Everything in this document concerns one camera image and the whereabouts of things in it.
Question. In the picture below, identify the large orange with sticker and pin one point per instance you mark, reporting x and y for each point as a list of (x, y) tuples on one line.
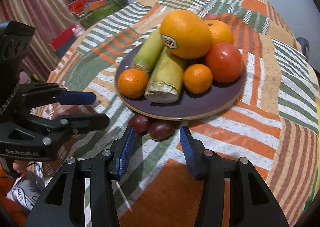
[(186, 33)]

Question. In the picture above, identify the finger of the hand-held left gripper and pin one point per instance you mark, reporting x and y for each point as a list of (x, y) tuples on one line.
[(87, 122), (75, 97)]

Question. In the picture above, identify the purple plate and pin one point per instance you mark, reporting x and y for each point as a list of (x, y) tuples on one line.
[(200, 107)]

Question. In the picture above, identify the orange box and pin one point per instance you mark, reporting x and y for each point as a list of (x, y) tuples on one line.
[(96, 4)]

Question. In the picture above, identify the orange with green stem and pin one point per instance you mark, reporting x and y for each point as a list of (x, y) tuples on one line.
[(221, 33)]

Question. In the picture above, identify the small mandarin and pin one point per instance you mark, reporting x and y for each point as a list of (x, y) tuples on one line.
[(197, 78), (132, 83)]

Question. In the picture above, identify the white grey printed cloth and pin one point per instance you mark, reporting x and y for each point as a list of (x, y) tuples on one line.
[(25, 188)]

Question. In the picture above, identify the red bag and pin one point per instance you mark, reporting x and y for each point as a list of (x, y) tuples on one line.
[(78, 5)]

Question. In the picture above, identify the red tomato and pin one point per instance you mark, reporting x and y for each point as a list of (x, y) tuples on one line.
[(225, 62)]

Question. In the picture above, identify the person's left hand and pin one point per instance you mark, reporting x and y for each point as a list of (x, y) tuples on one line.
[(20, 167)]

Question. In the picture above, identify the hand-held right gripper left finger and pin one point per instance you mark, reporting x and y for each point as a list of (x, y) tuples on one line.
[(126, 152)]

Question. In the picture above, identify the pink cloth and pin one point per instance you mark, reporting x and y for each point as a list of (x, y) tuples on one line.
[(25, 77)]

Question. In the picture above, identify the sugarcane piece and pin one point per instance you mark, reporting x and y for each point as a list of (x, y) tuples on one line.
[(147, 52), (165, 77)]

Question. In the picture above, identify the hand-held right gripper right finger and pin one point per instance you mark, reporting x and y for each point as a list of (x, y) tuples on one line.
[(188, 152)]

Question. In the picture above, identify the striped patchwork blanket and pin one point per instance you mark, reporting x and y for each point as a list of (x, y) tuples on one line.
[(250, 129)]

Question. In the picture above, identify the grey bag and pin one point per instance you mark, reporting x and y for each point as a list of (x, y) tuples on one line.
[(303, 47)]

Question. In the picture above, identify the dark red plum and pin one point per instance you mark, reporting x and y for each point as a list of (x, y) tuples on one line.
[(138, 122), (161, 129)]

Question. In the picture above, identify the red box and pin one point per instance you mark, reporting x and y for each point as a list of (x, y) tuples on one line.
[(63, 38)]

